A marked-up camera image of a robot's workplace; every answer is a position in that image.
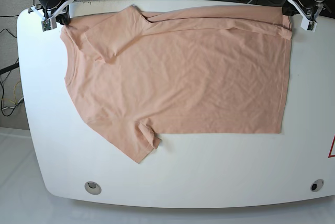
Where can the table cable grommet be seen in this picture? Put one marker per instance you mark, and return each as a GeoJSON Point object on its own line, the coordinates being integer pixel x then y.
{"type": "Point", "coordinates": [92, 188]}
{"type": "Point", "coordinates": [317, 185]}

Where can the peach pink T-shirt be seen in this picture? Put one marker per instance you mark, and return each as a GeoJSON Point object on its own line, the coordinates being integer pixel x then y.
{"type": "Point", "coordinates": [132, 75]}

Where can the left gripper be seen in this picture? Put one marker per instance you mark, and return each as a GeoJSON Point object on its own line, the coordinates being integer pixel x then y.
{"type": "Point", "coordinates": [309, 9]}

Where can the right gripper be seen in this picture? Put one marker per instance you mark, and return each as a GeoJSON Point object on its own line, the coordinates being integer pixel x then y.
{"type": "Point", "coordinates": [51, 9]}

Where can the left table cable grommet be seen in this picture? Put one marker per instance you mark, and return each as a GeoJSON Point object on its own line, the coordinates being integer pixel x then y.
{"type": "Point", "coordinates": [92, 188]}

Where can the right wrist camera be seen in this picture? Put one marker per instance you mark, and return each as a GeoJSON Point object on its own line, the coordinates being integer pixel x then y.
{"type": "Point", "coordinates": [48, 24]}

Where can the red triangle warning sticker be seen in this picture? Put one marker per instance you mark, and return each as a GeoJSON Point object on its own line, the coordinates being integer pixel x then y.
{"type": "Point", "coordinates": [332, 149]}

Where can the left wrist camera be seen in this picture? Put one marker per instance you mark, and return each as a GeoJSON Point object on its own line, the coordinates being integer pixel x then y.
{"type": "Point", "coordinates": [308, 25]}

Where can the right table cable grommet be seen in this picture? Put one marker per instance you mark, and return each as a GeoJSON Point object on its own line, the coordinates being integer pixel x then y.
{"type": "Point", "coordinates": [317, 185]}

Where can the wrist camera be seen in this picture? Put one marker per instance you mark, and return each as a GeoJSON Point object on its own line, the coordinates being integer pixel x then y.
{"type": "Point", "coordinates": [48, 24]}
{"type": "Point", "coordinates": [308, 25]}

